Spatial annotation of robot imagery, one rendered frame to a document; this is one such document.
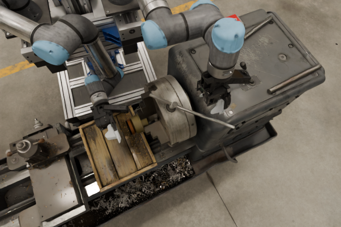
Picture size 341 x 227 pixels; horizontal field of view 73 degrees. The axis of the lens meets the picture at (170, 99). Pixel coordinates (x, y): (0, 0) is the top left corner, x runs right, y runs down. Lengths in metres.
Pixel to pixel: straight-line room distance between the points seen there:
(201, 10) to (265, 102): 0.52
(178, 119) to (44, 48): 0.56
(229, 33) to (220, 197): 1.76
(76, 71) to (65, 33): 1.39
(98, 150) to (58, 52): 0.56
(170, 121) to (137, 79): 1.27
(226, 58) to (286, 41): 0.67
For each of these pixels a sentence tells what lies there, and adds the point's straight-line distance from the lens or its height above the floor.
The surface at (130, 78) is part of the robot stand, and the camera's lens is 2.19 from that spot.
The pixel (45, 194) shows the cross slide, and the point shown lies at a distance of 1.24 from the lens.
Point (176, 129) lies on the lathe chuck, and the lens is 0.96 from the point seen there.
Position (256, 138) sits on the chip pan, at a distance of 1.75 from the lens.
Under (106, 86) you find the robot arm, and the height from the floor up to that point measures 1.01.
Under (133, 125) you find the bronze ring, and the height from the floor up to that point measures 1.11.
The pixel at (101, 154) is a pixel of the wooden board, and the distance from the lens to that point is 1.27.
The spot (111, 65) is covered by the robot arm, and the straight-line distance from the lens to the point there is 1.21.
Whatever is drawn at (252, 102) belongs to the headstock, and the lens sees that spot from 1.00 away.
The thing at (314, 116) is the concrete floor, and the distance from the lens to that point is 2.71.
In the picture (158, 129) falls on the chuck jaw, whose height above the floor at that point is 1.10.
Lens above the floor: 2.10
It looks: 66 degrees down
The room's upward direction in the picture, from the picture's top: 6 degrees clockwise
